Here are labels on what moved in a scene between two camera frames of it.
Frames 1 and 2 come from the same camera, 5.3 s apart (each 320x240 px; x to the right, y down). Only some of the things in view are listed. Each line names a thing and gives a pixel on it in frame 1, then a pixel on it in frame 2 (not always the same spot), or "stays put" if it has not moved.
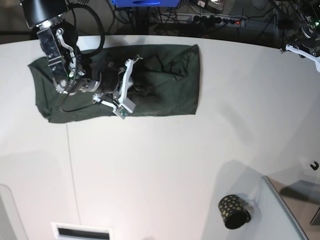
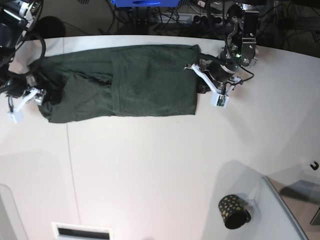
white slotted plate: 64,231 stays put
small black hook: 316,167 stays put
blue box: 145,3 stays put
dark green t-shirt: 167,82 stays put
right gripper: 309,49 -> 221,78
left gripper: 116,82 -> 25,87
